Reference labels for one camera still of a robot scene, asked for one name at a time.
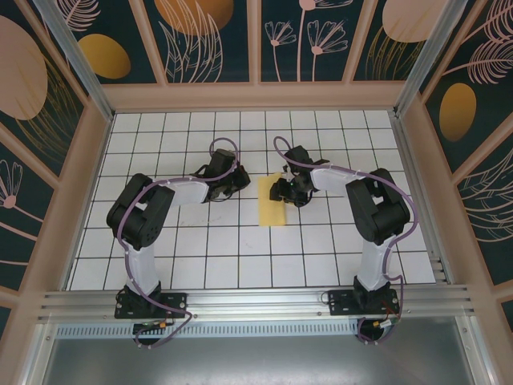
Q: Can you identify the yellow paper sheet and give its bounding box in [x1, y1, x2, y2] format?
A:
[258, 171, 289, 228]

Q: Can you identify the grey metal sheet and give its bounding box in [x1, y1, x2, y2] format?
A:
[34, 335, 484, 385]

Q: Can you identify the long aluminium mounting rail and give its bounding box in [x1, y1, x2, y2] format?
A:
[38, 284, 476, 322]

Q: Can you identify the aluminium side rail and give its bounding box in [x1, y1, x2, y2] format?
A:
[390, 111, 458, 286]

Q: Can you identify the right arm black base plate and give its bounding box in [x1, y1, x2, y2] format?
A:
[327, 289, 401, 318]

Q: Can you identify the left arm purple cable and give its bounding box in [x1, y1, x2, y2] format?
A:
[115, 138, 244, 351]

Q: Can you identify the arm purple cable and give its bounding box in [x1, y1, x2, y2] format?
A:
[273, 136, 420, 347]
[115, 138, 244, 351]

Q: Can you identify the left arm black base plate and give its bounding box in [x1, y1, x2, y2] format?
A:
[115, 291, 189, 320]

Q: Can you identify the slotted grey cable duct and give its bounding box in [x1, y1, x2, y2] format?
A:
[55, 323, 362, 338]

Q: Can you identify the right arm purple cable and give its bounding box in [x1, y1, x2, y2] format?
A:
[273, 136, 420, 347]

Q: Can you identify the aluminium frame post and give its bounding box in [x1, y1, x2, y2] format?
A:
[31, 0, 117, 122]
[393, 0, 468, 118]

